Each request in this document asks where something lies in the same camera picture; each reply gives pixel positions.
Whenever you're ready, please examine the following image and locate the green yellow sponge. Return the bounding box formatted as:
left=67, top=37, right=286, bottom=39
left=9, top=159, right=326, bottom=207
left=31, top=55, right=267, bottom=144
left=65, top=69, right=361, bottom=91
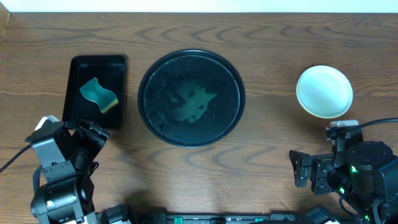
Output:
left=80, top=77, right=119, bottom=114

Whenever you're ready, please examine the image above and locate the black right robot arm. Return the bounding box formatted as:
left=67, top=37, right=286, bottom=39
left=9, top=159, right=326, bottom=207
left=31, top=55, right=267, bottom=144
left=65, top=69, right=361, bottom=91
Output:
left=289, top=138, right=397, bottom=223

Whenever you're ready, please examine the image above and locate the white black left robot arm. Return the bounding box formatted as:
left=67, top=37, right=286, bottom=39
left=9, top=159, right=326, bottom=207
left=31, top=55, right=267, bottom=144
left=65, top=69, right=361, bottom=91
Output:
left=26, top=116, right=109, bottom=223

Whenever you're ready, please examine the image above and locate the black rectangular tray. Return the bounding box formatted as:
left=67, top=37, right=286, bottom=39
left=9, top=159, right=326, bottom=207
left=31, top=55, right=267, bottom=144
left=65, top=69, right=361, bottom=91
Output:
left=62, top=55, right=127, bottom=129

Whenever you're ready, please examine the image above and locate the black round tray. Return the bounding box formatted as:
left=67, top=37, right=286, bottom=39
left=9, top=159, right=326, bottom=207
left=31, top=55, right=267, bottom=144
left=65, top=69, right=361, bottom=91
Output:
left=137, top=49, right=246, bottom=147

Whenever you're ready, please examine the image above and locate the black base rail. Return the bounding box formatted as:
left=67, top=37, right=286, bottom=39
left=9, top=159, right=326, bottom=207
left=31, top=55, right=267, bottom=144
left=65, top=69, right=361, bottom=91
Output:
left=95, top=204, right=341, bottom=224

